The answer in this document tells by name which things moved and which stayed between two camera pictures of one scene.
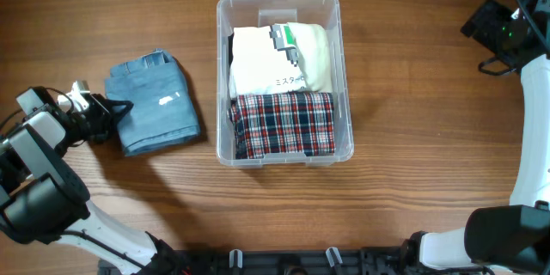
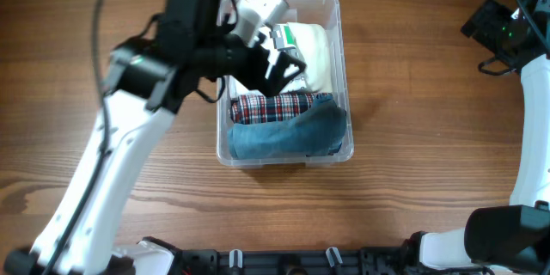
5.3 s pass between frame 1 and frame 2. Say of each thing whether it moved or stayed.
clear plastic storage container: stayed
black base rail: stayed
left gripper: moved
